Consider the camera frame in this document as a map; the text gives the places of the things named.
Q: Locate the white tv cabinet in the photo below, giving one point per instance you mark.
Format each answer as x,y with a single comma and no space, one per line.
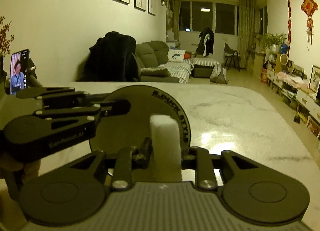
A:
296,94

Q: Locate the white sponge block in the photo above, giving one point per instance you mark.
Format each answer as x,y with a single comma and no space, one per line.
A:
165,137

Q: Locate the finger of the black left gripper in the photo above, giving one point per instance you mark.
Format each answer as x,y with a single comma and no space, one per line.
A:
113,108
63,100

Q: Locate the smartphone showing video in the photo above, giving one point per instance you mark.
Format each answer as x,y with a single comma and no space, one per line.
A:
18,71

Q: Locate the white deer cushion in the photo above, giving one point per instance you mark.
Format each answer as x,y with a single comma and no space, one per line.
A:
175,55

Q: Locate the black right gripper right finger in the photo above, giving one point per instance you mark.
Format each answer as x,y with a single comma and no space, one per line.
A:
188,158

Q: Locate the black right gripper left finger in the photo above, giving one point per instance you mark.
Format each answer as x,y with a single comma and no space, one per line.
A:
141,155

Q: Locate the red knot wall ornament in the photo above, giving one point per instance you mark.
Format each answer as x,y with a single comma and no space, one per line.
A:
309,7

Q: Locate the black coat on chair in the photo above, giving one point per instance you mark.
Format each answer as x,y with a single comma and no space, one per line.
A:
112,59

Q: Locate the green potted plant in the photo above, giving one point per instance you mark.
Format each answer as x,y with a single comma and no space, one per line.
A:
273,42

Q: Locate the framed picture on cabinet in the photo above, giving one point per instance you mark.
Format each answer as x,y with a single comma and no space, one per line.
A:
314,78

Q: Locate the yellow duck bowl black inside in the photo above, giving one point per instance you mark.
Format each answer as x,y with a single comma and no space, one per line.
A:
116,132

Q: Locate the clothes on rack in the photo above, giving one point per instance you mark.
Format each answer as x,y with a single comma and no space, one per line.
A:
206,43

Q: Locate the black folding chair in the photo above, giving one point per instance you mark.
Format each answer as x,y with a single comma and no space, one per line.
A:
231,56

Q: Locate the person left hand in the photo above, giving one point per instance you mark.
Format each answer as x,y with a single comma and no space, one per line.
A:
16,174

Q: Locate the grey backpack on floor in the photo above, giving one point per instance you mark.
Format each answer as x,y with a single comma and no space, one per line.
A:
218,75

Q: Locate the grey sofa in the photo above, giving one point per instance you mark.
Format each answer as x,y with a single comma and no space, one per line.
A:
152,59

